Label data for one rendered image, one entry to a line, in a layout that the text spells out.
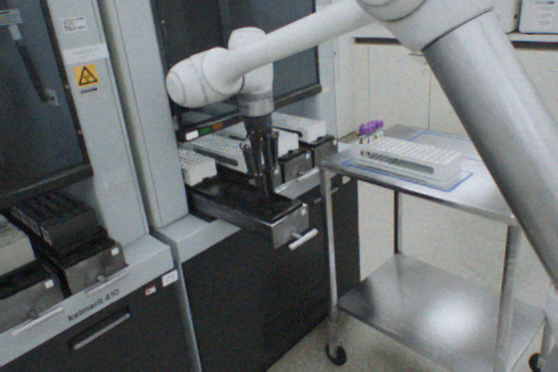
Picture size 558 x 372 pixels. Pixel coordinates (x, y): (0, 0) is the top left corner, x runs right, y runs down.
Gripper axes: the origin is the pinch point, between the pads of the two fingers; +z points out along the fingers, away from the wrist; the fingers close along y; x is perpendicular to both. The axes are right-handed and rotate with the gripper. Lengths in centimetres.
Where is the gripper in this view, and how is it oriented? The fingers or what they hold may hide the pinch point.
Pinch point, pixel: (265, 184)
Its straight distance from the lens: 127.7
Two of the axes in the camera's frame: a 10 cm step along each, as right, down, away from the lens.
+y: -6.8, 3.3, -6.5
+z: 0.9, 9.2, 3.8
